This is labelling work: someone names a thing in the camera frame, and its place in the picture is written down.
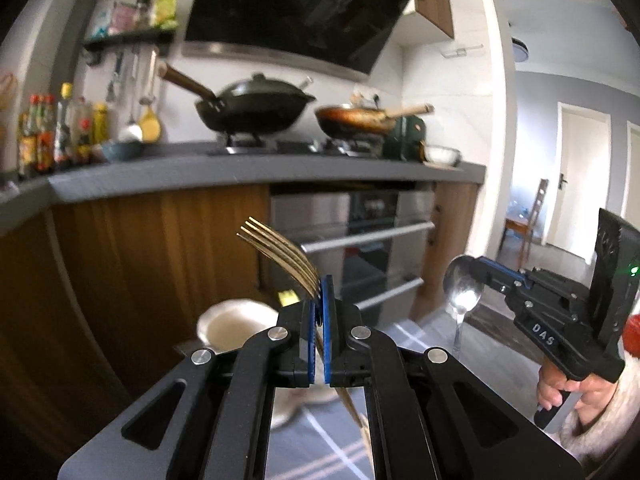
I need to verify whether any red cap sauce bottle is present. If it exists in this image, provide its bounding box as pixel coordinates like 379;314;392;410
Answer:
18;95;42;177
37;94;57;172

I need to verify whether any black range hood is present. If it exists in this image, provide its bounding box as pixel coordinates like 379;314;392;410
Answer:
181;0;414;82

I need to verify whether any hanging metal utensil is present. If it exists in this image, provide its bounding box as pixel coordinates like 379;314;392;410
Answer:
106;50;126;107

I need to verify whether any black wok with wooden handle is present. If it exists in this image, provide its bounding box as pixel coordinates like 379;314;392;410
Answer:
158;62;317;137

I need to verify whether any narrow wooden cabinet panel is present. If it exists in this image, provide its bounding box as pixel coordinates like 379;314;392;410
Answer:
410;180;482;322

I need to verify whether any wooden base cabinet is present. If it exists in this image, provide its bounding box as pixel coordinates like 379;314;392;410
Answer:
0;184;274;443

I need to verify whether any yellow squeeze bottle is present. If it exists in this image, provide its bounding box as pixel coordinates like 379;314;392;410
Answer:
92;102;110;147

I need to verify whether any frying pan with wooden handle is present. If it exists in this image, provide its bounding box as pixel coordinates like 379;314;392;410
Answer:
314;102;435;139

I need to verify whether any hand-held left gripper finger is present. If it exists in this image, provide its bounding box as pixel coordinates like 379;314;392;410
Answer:
57;287;321;480
322;276;586;480

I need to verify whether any green kitchen appliance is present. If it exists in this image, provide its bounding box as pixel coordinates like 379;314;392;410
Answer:
382;115;427;162

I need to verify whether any golden fork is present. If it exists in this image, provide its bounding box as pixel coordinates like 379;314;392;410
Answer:
236;216;373;466

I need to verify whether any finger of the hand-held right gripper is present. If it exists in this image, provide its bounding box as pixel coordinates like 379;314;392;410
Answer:
474;255;527;307

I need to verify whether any hanging metal ladle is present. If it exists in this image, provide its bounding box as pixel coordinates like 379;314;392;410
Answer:
125;46;145;128

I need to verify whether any white door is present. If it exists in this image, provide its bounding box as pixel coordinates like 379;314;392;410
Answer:
547;102;613;262
620;121;640;232

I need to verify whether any blue white packet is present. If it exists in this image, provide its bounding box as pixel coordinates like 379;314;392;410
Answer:
92;6;114;39

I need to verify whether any white utensil holder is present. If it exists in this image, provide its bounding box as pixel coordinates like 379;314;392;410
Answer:
196;299;279;354

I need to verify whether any grey vertical duct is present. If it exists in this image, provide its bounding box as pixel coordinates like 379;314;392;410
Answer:
56;0;99;107

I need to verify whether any pink packet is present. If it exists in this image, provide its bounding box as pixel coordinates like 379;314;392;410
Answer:
109;1;139;35

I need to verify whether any clear bottle with red label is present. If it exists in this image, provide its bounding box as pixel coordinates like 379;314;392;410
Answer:
74;97;94;164

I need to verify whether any yellow green packet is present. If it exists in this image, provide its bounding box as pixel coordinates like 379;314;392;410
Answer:
151;0;180;30

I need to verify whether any blue bowl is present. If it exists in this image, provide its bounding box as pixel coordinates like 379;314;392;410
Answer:
101;140;146;164

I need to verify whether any red cloth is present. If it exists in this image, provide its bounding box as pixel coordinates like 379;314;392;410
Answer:
625;311;640;357

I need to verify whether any gas stove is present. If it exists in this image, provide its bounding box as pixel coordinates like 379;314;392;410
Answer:
206;134;387;158

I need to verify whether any stainless steel built-in oven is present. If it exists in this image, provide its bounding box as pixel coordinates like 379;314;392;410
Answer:
268;187;437;322

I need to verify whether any yellow rice paddle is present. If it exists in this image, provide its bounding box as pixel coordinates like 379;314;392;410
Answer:
138;49;162;144

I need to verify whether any person's right hand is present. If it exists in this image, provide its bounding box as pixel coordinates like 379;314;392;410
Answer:
536;360;624;414

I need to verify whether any yellow cap clear bottle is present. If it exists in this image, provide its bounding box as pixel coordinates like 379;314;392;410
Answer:
54;82;77;167

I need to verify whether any black wall shelf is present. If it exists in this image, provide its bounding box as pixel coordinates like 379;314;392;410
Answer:
81;27;177;67

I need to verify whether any person's right forearm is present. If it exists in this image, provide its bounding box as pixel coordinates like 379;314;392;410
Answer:
559;345;640;463

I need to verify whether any silver spoon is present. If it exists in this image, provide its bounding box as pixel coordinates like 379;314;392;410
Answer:
442;255;487;361

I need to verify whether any wooden chair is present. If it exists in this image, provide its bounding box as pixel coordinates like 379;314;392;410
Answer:
501;178;550;257

